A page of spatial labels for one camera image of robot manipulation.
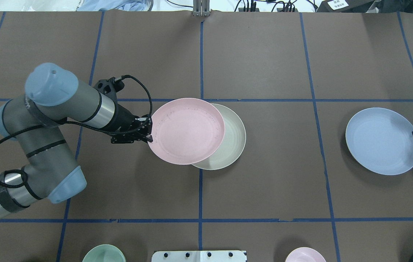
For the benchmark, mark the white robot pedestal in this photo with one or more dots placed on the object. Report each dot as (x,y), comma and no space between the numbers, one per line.
(200,256)

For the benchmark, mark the pink plate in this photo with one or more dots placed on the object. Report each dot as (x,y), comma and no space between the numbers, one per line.
(186,131)

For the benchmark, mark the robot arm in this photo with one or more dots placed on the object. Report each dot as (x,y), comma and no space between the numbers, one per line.
(54,97)

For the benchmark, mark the green bowl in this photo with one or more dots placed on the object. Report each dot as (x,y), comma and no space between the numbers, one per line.
(104,253)

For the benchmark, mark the cream plate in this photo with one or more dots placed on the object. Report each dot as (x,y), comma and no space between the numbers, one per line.
(232,145)

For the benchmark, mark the blue plate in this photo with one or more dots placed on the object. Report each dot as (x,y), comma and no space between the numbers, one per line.
(381,140)

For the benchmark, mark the light blue cloth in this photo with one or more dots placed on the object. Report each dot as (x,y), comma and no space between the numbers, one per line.
(124,5)

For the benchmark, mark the aluminium frame post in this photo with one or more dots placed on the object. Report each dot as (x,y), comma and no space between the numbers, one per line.
(201,8)

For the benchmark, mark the pink bowl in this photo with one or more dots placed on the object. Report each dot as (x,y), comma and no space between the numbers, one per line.
(304,254)

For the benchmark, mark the black box with label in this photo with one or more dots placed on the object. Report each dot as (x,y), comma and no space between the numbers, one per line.
(349,6)

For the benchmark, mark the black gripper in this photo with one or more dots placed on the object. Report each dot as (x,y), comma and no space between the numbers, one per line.
(123,119)

